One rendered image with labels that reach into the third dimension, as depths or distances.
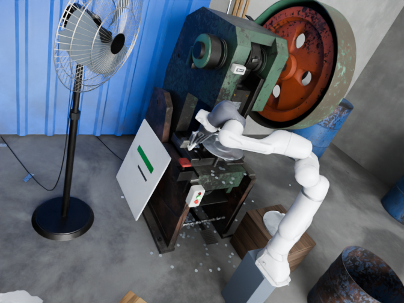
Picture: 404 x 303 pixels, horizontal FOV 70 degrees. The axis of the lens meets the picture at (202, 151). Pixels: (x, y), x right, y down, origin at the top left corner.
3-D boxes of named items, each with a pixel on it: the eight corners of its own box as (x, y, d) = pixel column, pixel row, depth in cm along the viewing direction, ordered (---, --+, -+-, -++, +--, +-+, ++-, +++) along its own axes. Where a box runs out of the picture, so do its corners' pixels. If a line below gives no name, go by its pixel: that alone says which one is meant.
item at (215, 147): (215, 161, 175) (216, 160, 174) (194, 134, 194) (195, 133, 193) (250, 159, 191) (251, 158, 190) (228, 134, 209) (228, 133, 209)
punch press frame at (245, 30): (224, 219, 228) (312, 53, 158) (176, 229, 204) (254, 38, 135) (182, 156, 280) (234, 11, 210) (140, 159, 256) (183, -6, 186)
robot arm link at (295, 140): (332, 151, 125) (329, 137, 139) (291, 137, 128) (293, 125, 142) (313, 186, 134) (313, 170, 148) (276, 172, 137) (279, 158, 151)
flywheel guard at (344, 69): (308, 153, 193) (388, 27, 150) (279, 155, 177) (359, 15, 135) (228, 83, 260) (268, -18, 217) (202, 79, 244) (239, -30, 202)
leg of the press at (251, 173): (232, 236, 238) (282, 148, 191) (220, 239, 232) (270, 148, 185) (184, 165, 298) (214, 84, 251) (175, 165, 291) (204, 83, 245)
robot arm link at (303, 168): (323, 193, 146) (339, 164, 137) (324, 212, 131) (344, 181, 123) (285, 178, 149) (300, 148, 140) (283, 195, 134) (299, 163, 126)
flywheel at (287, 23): (353, 118, 173) (354, -6, 170) (333, 117, 161) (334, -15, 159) (264, 125, 233) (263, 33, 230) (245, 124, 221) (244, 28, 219)
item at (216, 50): (219, 83, 162) (234, 43, 150) (202, 80, 155) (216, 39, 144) (201, 66, 176) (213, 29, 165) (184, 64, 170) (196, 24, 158)
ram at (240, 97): (237, 133, 190) (256, 92, 175) (219, 133, 182) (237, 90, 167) (224, 118, 202) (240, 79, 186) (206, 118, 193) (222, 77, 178)
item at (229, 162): (237, 178, 191) (245, 162, 184) (220, 180, 184) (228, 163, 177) (218, 154, 208) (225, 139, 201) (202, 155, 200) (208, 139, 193)
